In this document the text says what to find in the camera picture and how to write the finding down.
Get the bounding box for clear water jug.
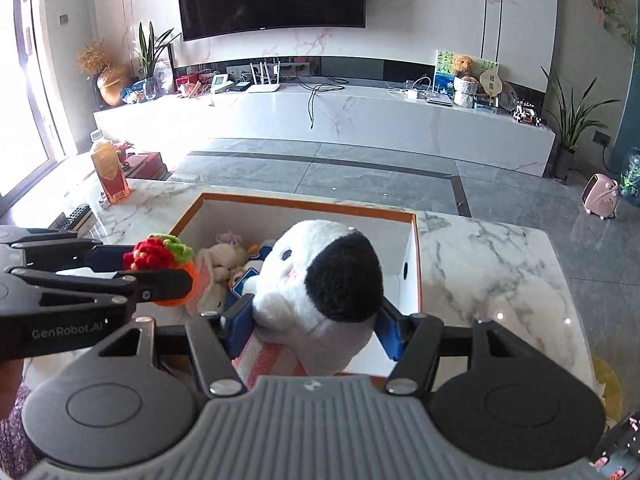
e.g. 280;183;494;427
619;147;640;206

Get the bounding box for tall potted floor plant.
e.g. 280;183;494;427
540;66;608;184

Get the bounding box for green plant in glass vase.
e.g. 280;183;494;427
134;21;177;102

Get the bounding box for white cardboard box orange rim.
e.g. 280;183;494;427
132;192;423;378

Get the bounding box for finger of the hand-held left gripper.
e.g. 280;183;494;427
5;266;195;312
10;239;138;273

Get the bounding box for dark printed cloth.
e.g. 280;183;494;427
589;410;640;480

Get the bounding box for white marble tv cabinet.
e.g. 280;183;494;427
93;82;557;177

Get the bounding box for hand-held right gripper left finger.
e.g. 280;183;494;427
97;294;257;397

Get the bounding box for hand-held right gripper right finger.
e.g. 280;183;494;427
374;301;526;395

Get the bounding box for bottle of orange liquid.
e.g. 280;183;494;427
90;129;132;204

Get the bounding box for dark red box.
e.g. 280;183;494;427
125;151;167;181

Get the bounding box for yellow cushion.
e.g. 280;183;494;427
592;357;624;422

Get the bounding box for black cable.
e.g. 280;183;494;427
306;75;349;129

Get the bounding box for beige paddle fan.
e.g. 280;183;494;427
479;70;504;107

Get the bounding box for red gift box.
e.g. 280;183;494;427
175;74;221;95

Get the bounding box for cream crochet rabbit pink ears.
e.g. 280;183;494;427
192;231;249;317

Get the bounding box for blue card tag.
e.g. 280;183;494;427
229;266;262;297

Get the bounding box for green painting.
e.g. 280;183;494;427
434;50;501;97

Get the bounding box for orange crochet toy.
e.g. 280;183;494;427
122;232;198;308

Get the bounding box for brown vase with dried flowers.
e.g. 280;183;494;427
76;41;133;107

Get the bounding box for black white cow figure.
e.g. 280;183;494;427
512;101;544;126

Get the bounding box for white wrapped basket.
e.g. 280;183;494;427
452;76;482;109

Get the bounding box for person's left forearm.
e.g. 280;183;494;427
0;359;47;480

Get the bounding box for black remote control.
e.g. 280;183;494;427
49;204;93;233

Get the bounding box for small red potted plant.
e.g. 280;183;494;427
114;140;137;167

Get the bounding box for white plush dog black ear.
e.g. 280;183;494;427
235;219;386;377

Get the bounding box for sailor duck plush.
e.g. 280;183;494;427
246;239;277;262

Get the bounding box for white router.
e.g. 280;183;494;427
248;60;282;94

